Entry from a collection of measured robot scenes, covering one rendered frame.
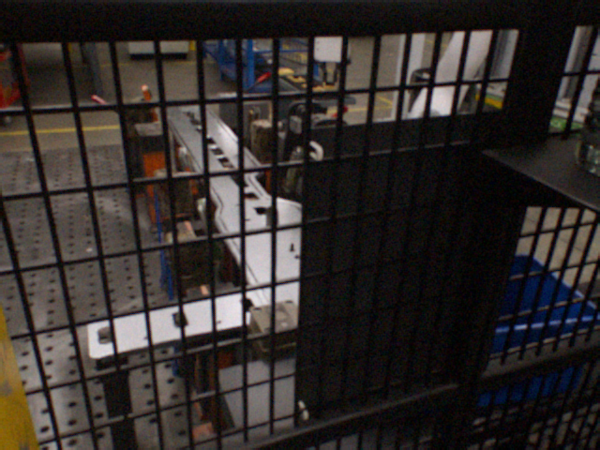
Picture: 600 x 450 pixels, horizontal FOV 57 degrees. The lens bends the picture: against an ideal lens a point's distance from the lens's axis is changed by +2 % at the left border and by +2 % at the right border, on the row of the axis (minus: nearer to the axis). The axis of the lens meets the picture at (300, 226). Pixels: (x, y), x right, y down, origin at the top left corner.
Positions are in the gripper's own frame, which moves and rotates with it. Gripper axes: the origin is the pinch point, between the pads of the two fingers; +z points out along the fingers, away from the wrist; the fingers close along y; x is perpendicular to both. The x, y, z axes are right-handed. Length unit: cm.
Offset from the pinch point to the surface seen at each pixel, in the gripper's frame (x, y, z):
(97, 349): 99, 36, 22
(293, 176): 32.8, 8.8, 18.7
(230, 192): 38, 25, 22
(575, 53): -351, -224, 49
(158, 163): 3, 53, 29
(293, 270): 74, 7, 22
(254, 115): -2.3, 23.2, 13.1
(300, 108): 21.4, 8.0, 3.5
